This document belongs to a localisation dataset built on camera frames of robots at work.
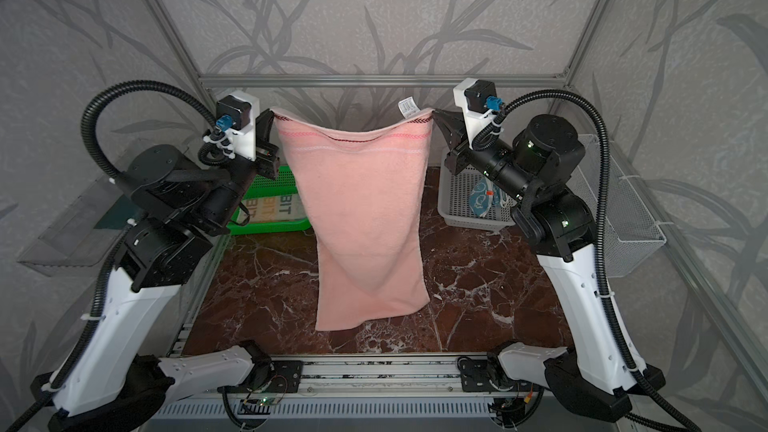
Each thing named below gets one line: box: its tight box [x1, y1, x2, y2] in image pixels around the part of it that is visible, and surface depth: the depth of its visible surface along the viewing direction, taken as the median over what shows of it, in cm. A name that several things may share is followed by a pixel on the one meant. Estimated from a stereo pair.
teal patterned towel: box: [469, 176, 509, 217], surface depth 107 cm
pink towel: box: [273, 109, 434, 331], surface depth 64 cm
